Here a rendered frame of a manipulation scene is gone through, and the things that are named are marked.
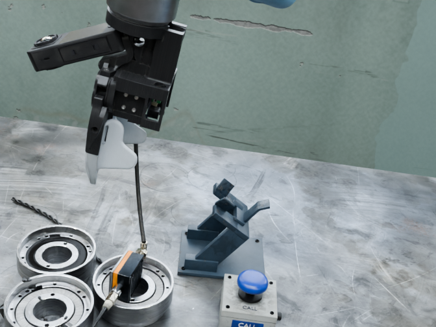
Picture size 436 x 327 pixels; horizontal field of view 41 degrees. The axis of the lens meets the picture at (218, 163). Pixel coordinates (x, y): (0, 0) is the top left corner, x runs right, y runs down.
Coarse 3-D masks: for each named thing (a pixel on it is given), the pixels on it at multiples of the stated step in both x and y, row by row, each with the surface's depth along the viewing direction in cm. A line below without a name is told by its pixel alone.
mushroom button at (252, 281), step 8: (248, 272) 74; (256, 272) 74; (240, 280) 73; (248, 280) 73; (256, 280) 73; (264, 280) 73; (240, 288) 73; (248, 288) 72; (256, 288) 72; (264, 288) 72
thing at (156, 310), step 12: (108, 264) 78; (144, 264) 80; (156, 264) 79; (96, 276) 75; (144, 276) 77; (168, 276) 77; (96, 288) 73; (144, 288) 78; (168, 288) 76; (96, 300) 73; (120, 300) 73; (132, 300) 74; (144, 300) 74; (168, 300) 74; (108, 312) 72; (120, 312) 71; (132, 312) 71; (144, 312) 71; (156, 312) 73; (120, 324) 73; (132, 324) 73; (144, 324) 73
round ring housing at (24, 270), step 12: (48, 228) 82; (60, 228) 83; (72, 228) 83; (24, 240) 79; (36, 240) 81; (84, 240) 82; (24, 252) 79; (36, 252) 79; (48, 252) 81; (60, 252) 81; (72, 252) 80; (24, 264) 75; (48, 264) 77; (60, 264) 77; (84, 264) 76; (24, 276) 76; (84, 276) 77
